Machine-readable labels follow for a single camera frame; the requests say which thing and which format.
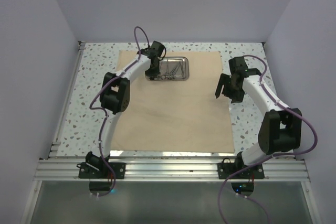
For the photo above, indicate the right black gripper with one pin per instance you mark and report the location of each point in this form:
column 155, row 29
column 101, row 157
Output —
column 224, row 79

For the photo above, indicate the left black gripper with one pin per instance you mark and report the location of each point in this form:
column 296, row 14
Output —
column 154, row 74

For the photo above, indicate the beige cloth wrap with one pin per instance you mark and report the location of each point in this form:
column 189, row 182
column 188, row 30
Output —
column 178, row 116

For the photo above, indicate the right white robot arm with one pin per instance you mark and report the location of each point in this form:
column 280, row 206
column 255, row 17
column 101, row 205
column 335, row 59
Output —
column 280, row 129

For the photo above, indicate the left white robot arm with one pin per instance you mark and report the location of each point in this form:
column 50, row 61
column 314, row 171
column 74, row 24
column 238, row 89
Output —
column 114, row 98

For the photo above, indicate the steel instrument tray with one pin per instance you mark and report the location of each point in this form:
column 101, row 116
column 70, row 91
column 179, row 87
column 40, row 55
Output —
column 168, row 58

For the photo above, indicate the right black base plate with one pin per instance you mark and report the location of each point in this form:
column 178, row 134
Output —
column 229, row 169

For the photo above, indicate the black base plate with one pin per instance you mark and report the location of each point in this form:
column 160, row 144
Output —
column 229, row 169
column 87, row 171

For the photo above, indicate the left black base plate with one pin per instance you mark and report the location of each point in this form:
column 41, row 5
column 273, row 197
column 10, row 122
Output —
column 87, row 171

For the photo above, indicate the aluminium rail frame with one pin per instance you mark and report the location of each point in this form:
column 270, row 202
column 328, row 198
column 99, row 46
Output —
column 159, row 186

